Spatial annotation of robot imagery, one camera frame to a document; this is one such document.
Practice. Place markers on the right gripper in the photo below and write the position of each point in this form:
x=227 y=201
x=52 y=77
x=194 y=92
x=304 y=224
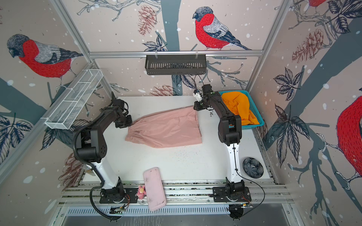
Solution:
x=199 y=107

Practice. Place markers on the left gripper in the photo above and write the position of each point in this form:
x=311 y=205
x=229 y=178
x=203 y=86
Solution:
x=129 y=122

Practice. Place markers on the pink shorts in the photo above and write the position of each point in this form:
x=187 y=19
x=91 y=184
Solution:
x=173 y=128

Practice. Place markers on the teal plastic basket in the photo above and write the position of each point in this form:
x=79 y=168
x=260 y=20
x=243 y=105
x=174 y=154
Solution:
x=253 y=108

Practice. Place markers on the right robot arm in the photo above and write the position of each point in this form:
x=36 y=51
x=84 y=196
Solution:
x=229 y=133

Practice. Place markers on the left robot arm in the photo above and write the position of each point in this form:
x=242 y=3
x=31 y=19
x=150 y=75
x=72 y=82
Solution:
x=90 y=148

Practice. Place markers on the orange shorts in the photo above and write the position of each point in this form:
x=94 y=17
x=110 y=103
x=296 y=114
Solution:
x=238 y=103

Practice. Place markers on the small pink toy figure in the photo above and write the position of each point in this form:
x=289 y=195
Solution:
x=141 y=193

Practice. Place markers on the pink tray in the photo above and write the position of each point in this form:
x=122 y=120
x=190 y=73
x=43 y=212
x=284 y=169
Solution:
x=154 y=188

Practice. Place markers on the left circuit board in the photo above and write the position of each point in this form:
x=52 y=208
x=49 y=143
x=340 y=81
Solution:
x=117 y=210

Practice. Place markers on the circuit board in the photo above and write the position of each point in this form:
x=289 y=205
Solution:
x=117 y=210
x=243 y=205

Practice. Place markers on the right circuit board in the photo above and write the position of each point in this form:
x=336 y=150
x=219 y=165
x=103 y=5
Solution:
x=243 y=205

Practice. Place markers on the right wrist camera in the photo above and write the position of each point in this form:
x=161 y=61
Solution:
x=198 y=95

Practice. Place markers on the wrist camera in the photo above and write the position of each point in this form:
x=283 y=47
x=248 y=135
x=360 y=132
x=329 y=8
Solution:
x=120 y=105
x=198 y=95

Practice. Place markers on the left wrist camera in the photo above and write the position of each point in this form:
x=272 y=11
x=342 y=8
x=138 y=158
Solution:
x=120 y=105

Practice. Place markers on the white wire mesh shelf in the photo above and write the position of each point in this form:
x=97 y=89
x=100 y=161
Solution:
x=76 y=97

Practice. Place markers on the black hanging wire basket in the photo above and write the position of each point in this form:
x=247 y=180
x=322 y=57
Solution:
x=175 y=64

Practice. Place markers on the aluminium frame crossbar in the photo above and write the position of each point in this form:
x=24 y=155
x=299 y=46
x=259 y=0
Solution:
x=141 y=54

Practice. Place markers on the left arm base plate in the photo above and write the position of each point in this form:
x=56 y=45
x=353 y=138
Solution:
x=112 y=196

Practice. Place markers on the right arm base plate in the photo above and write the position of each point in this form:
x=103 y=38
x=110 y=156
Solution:
x=220 y=194

